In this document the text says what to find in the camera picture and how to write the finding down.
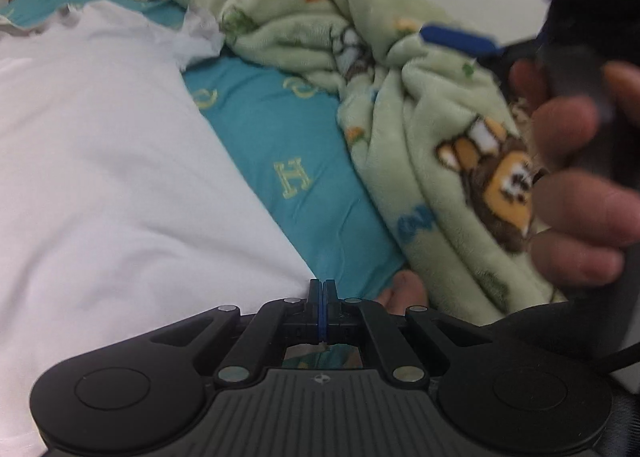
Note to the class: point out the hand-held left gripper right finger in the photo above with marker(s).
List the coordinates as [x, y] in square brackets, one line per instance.
[329, 309]

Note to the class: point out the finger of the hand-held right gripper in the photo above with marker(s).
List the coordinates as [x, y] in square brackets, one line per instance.
[460, 39]

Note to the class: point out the person's right hand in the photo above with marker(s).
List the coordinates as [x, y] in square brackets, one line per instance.
[580, 217]

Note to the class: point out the green cartoon print blanket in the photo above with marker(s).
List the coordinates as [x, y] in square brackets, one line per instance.
[400, 87]

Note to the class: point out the bed with teal printed sheet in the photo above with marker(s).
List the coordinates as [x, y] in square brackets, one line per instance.
[280, 137]

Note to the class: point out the white t-shirt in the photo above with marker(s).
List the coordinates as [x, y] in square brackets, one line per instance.
[100, 162]

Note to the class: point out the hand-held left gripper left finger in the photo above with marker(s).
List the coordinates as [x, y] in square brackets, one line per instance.
[315, 309]

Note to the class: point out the person's bare leg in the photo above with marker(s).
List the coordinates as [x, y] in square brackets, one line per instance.
[406, 292]

